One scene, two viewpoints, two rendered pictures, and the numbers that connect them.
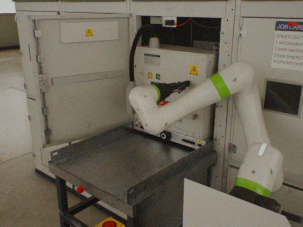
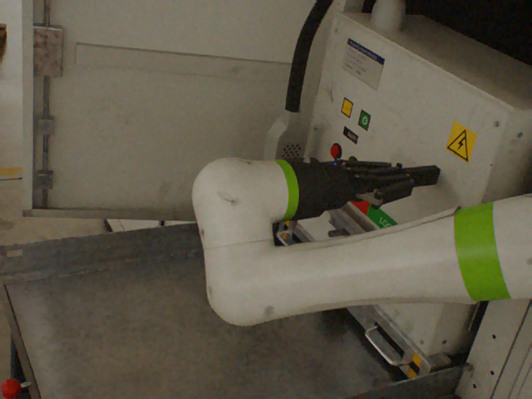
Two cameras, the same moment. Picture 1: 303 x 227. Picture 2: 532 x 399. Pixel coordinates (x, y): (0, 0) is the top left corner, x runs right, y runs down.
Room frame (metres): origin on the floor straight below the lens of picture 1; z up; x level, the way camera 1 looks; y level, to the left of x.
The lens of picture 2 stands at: (0.61, -0.25, 1.71)
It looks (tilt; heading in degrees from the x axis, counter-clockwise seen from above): 28 degrees down; 17
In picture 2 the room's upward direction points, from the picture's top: 11 degrees clockwise
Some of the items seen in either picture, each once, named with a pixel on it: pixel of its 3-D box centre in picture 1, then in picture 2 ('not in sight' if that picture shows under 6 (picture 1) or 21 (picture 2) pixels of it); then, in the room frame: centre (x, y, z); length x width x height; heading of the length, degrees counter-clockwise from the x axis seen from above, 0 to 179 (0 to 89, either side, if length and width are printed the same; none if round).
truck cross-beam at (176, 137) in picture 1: (168, 133); (352, 287); (1.84, -0.10, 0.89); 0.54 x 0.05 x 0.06; 49
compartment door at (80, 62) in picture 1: (87, 78); (180, 65); (1.95, 0.39, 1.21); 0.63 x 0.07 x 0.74; 124
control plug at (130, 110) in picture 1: (133, 99); (284, 159); (1.91, 0.11, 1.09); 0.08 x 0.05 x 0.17; 139
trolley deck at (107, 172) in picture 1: (135, 161); (217, 342); (1.62, 0.09, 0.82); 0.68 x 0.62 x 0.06; 139
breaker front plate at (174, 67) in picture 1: (167, 93); (375, 179); (1.83, -0.09, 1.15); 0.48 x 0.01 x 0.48; 49
